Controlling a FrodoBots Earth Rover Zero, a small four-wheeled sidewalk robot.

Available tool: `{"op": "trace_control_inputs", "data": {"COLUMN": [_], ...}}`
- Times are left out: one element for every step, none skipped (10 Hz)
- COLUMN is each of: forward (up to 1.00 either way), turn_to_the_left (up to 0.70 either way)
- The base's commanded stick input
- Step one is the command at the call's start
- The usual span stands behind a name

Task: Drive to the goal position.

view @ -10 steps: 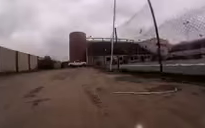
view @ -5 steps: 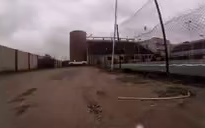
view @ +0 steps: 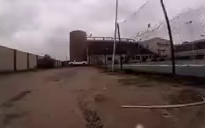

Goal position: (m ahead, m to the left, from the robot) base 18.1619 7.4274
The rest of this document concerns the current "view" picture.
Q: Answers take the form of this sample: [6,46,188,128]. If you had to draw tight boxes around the dark wide building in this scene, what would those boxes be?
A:
[85,36,154,65]

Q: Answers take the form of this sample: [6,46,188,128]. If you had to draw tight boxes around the dark bushes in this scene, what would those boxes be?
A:
[37,54,63,70]

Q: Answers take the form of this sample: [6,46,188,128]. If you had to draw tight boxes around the wire mesh fence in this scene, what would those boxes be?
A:
[107,0,205,80]

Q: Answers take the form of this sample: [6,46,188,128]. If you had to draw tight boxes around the brown dirt road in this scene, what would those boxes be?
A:
[0,65,205,128]

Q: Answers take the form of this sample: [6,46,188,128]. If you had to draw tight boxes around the pale building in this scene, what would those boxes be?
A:
[138,36,172,59]

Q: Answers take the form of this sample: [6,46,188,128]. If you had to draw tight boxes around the red-brown brick tower building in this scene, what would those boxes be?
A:
[69,29,88,63]

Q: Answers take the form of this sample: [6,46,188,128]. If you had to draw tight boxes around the white car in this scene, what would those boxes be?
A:
[67,59,89,67]

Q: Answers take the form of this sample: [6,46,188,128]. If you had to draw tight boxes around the robot's own part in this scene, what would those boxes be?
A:
[135,123,146,128]

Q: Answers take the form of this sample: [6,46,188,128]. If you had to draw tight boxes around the pale panel wall dark posts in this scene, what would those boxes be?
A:
[0,42,39,75]

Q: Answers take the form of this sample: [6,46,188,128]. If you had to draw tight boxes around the pale light pole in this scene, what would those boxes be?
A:
[110,0,127,73]

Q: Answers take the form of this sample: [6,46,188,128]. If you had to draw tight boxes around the pale pipe on ground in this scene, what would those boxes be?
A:
[120,94,205,110]

